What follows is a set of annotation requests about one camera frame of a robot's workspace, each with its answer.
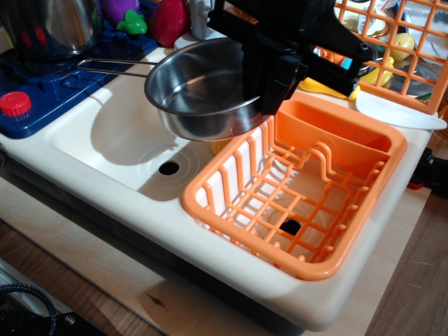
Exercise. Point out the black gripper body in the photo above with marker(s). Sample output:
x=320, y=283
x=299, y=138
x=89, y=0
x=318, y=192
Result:
x=297, y=27

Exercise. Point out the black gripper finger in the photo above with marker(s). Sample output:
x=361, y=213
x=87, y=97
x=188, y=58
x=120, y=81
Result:
x=259, y=68
x=279, y=77

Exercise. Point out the steel pan with wire handle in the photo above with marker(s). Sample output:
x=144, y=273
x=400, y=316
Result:
x=198, y=92

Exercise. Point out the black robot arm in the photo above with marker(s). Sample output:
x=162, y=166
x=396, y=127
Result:
x=291, y=41

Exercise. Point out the orange plastic drying rack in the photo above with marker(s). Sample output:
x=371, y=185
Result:
x=296, y=191

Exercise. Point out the cream toy sink unit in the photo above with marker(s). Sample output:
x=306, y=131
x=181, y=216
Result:
x=91, y=212

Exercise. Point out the grey toy faucet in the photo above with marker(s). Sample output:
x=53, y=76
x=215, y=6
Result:
x=199, y=30

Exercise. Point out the yellow toy corn cob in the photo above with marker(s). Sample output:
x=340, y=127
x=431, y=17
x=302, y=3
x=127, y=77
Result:
x=218, y=146

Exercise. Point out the orange grid basket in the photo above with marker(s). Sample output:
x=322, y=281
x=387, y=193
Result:
x=410, y=68

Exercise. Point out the magenta toy fruit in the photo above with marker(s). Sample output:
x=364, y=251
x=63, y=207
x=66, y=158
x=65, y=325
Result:
x=169, y=21

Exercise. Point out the purple toy eggplant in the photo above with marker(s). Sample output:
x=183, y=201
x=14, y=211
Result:
x=125, y=16

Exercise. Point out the black red clamp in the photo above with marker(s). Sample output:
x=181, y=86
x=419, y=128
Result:
x=431, y=172

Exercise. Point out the blue toy stove top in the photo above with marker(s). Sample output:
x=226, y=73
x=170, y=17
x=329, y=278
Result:
x=57, y=86

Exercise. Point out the large steel pot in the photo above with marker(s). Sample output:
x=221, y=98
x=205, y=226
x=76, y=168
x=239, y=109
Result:
x=52, y=30

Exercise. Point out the red stove knob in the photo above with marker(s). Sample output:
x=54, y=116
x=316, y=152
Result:
x=15, y=104

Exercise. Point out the toy knife yellow handle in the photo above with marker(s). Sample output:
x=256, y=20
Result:
x=380, y=109

